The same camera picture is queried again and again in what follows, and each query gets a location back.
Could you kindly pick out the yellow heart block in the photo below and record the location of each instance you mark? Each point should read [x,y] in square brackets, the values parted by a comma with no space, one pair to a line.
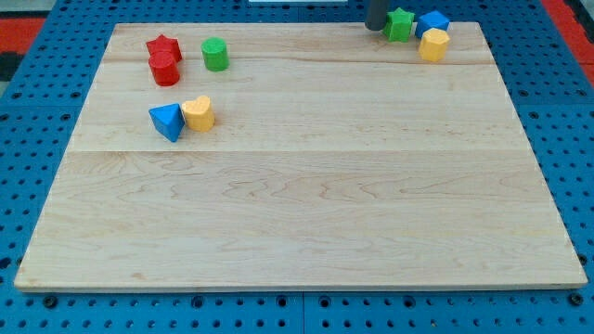
[198,114]

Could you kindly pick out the green star block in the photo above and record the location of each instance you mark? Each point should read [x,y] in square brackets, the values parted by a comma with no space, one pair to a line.
[398,25]

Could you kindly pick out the green cylinder block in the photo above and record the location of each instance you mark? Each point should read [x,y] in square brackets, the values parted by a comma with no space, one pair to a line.
[214,53]

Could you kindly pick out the red star block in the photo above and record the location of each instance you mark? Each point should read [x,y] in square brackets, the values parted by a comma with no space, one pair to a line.
[165,44]

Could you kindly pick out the red cylinder block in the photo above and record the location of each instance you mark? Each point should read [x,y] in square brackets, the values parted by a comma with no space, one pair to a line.
[164,68]

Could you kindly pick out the grey cylindrical pointer tool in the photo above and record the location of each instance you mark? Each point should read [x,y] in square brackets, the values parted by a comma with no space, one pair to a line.
[376,14]

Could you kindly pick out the light wooden board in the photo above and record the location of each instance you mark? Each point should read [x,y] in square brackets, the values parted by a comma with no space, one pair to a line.
[337,161]

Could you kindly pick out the blue cube block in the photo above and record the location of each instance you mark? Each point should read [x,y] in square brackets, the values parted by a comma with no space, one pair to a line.
[431,20]

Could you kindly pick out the blue triangle block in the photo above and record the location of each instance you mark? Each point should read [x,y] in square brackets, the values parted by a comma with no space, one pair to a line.
[168,120]

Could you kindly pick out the yellow hexagon block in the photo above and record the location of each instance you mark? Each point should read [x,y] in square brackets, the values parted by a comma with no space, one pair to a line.
[434,44]

